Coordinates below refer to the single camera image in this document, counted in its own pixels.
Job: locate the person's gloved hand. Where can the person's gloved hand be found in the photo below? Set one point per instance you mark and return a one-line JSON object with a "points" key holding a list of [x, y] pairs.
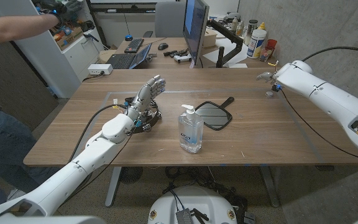
{"points": [[56, 6]]}

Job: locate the cardboard box with items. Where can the cardboard box with items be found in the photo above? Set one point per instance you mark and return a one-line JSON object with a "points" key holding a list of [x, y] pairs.
{"points": [[70, 39]]}

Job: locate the person's bare forearm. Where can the person's bare forearm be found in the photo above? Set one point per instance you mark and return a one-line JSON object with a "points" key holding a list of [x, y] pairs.
{"points": [[14, 29]]}

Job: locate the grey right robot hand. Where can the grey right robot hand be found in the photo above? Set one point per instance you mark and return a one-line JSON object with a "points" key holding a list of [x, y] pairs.
{"points": [[267, 75]]}

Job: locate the dark-lidded jar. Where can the dark-lidded jar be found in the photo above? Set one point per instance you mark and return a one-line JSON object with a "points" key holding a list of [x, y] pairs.
{"points": [[250, 31]]}

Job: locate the light wooden box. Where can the light wooden box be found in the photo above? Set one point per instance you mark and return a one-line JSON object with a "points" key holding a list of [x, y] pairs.
{"points": [[210, 39]]}

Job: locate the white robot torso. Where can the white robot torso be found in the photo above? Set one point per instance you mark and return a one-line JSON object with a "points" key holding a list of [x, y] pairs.
{"points": [[194, 199]]}

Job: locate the black hand mirror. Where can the black hand mirror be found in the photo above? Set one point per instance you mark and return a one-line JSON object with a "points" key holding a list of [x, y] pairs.
{"points": [[213, 115]]}

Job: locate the clear drinking glass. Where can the clear drinking glass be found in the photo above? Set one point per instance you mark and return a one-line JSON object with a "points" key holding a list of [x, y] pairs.
{"points": [[266, 54]]}

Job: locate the white shelf cabinet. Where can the white shelf cabinet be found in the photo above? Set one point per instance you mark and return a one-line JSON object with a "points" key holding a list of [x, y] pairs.
{"points": [[51, 62]]}

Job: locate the black computer mouse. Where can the black computer mouse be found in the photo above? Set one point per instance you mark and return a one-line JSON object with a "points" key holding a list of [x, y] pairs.
{"points": [[163, 46]]}

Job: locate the yellow-capped bottle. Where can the yellow-capped bottle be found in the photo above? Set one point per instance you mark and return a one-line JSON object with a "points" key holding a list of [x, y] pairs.
{"points": [[262, 26]]}

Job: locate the white labelled canister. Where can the white labelled canister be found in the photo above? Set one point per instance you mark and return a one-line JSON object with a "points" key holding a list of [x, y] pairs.
{"points": [[256, 43]]}

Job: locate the black keyboard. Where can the black keyboard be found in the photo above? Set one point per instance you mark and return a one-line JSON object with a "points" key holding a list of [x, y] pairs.
{"points": [[134, 45]]}

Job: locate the black computer monitor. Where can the black computer monitor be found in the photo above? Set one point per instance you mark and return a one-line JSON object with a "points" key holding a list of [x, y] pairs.
{"points": [[194, 28]]}

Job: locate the white game controller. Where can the white game controller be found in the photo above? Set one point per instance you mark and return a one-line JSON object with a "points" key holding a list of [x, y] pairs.
{"points": [[182, 58]]}

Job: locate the grey table leg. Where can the grey table leg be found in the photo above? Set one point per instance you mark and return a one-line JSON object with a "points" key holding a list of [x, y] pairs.
{"points": [[269, 186], [113, 186]]}

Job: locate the blue button device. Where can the blue button device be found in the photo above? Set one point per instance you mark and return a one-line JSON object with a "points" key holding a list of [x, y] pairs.
{"points": [[129, 38]]}

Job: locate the white power strip box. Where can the white power strip box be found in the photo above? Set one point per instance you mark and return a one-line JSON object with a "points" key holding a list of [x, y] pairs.
{"points": [[99, 69]]}

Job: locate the grey finned torso module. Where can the grey finned torso module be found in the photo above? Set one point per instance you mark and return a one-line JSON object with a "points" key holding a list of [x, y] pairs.
{"points": [[184, 216]]}

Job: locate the open dark laptop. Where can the open dark laptop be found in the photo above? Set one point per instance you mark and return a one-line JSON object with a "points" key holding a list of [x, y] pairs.
{"points": [[123, 60]]}

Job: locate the clear soap dispenser bottle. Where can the clear soap dispenser bottle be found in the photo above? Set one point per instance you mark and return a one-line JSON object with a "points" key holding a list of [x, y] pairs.
{"points": [[190, 133]]}

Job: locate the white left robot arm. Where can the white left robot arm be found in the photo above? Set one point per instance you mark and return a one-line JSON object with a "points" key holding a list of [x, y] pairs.
{"points": [[98, 152]]}

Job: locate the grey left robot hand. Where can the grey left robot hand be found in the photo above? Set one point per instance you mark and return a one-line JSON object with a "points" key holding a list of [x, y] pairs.
{"points": [[145, 96]]}

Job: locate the black handheld controller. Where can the black handheld controller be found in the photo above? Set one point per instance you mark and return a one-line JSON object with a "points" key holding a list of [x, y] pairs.
{"points": [[176, 53]]}

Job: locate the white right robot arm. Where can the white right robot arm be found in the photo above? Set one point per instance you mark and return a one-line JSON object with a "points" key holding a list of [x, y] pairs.
{"points": [[328, 96]]}

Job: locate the small grey bottle cap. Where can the small grey bottle cap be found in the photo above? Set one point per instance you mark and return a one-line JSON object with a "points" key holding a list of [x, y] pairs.
{"points": [[269, 94]]}

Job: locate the round black floor fan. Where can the round black floor fan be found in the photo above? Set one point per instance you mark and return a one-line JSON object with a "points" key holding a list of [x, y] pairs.
{"points": [[131, 175]]}

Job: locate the grey office chair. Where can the grey office chair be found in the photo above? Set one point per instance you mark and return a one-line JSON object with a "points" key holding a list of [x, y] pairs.
{"points": [[169, 20]]}

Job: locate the black tambourine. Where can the black tambourine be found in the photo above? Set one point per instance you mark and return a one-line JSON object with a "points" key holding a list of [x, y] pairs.
{"points": [[156, 115]]}

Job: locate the white paper sheets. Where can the white paper sheets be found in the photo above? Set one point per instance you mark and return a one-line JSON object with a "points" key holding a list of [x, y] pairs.
{"points": [[228, 49]]}

